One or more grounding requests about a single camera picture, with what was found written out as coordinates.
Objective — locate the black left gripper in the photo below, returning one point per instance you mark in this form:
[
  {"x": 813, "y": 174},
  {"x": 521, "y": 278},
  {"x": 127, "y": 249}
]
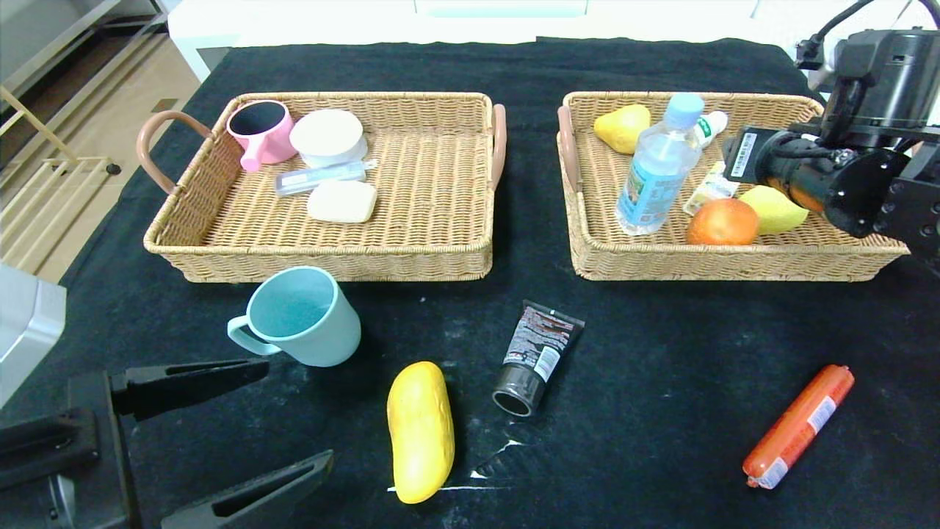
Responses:
[{"x": 89, "y": 433}]

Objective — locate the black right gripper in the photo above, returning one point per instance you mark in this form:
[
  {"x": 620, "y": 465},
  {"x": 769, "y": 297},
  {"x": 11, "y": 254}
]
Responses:
[{"x": 743, "y": 156}]

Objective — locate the yellow juice box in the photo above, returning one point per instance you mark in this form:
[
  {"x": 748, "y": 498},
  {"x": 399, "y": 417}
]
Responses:
[{"x": 711, "y": 189}]

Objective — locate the clear blue-cap water bottle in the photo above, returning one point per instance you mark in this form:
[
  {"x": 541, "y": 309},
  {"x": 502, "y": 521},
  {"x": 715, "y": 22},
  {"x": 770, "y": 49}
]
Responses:
[{"x": 657, "y": 169}]

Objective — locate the teal mug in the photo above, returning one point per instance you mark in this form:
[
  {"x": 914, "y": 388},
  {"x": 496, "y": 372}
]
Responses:
[{"x": 316, "y": 330}]

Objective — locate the orange sausage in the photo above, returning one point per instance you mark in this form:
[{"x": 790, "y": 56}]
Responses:
[{"x": 799, "y": 426}]

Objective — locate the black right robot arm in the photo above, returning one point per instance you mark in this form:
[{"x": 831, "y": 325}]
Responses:
[{"x": 888, "y": 81}]

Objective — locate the wicker basket holding food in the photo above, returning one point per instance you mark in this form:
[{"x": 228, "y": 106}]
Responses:
[{"x": 602, "y": 250}]

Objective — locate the wicker basket holding toiletries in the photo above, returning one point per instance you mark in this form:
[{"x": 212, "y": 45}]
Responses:
[{"x": 426, "y": 206}]

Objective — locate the white green-label yogurt bottle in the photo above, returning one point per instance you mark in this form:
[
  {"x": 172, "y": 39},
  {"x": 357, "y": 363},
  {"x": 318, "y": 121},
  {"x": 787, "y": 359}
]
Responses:
[{"x": 712, "y": 126}]

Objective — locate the yellow lemon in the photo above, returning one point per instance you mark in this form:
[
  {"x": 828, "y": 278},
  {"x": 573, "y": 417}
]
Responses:
[{"x": 775, "y": 213}]

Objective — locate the orange fruit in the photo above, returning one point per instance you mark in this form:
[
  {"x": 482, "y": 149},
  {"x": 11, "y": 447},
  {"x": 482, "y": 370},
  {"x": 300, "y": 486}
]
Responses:
[{"x": 723, "y": 222}]

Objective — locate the yellow pear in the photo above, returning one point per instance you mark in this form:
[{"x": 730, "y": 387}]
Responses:
[{"x": 624, "y": 129}]

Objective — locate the long yellow mango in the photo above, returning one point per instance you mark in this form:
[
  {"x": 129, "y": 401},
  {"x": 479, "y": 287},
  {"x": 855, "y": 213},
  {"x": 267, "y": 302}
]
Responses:
[{"x": 421, "y": 433}]

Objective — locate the gold metal rack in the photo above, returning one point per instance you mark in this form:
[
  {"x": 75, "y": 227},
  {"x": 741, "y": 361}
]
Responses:
[{"x": 44, "y": 213}]

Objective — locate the black facial cleanser tube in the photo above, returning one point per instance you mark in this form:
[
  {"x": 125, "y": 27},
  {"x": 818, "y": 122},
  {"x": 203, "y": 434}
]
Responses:
[{"x": 538, "y": 353}]

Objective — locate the white soap bar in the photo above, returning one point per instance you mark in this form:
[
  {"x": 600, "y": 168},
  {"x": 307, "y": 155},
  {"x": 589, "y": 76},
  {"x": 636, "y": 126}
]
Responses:
[{"x": 341, "y": 201}]

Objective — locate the grey toothpaste tube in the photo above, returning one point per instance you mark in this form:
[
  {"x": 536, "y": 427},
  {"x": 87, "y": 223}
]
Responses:
[{"x": 322, "y": 177}]

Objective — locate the pink cup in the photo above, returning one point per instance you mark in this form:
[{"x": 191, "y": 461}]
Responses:
[{"x": 270, "y": 142}]

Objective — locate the white round lidded jar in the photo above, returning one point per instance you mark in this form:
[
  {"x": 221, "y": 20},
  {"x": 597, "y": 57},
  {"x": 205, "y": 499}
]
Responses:
[{"x": 327, "y": 134}]

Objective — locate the black tablecloth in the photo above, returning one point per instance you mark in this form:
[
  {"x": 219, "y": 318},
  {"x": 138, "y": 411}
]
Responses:
[{"x": 587, "y": 485}]

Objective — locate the gray shelf unit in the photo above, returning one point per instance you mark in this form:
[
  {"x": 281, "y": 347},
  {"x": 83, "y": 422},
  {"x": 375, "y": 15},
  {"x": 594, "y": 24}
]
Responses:
[{"x": 44, "y": 29}]

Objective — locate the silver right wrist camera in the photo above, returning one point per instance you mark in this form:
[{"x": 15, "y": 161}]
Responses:
[{"x": 828, "y": 70}]

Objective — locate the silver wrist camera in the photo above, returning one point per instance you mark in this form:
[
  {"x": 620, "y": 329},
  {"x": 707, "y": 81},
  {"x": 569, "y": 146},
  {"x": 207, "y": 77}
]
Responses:
[
  {"x": 26, "y": 330},
  {"x": 828, "y": 70}
]

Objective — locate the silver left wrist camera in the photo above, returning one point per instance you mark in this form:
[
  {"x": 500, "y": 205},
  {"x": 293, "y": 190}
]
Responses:
[{"x": 26, "y": 330}]

